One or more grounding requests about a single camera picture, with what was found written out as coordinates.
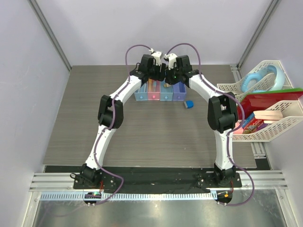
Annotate blue-capped clear tube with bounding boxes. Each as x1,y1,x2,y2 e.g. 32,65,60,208
152,81,157,92

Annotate pink drawer bin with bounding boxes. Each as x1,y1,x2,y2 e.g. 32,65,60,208
147,79,160,101

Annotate purple drawer bin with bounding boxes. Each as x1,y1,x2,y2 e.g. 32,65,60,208
172,82,187,101

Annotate blue stamp block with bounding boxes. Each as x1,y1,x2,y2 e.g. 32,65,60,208
184,100,194,109

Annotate light blue drawer bin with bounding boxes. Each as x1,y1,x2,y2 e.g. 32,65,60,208
134,84,148,101

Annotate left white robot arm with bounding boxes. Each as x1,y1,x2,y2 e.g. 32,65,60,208
75,50,165,189

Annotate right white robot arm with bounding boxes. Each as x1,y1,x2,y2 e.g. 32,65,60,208
164,53,238,187

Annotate light blue headphones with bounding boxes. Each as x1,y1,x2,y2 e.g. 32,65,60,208
241,65,285,93

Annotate red folder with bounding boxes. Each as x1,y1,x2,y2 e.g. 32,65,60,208
241,91,303,119

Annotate colourful book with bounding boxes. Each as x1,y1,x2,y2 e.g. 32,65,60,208
242,113,276,134

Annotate white mesh file rack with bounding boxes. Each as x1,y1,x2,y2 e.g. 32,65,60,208
217,60,303,142

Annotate green folder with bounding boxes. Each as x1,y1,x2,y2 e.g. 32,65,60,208
249,88,303,95

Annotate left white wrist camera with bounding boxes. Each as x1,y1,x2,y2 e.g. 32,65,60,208
149,48,163,66

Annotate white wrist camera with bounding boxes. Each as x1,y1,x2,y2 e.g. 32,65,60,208
149,48,163,66
164,53,178,70

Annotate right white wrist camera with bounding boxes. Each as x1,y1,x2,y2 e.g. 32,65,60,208
164,53,178,70

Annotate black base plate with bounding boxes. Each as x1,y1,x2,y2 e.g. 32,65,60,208
45,166,242,190

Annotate slotted cable duct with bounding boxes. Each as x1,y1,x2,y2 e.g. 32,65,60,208
40,191,217,201

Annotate aluminium rail frame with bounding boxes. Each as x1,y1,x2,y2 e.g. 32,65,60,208
30,171,287,194

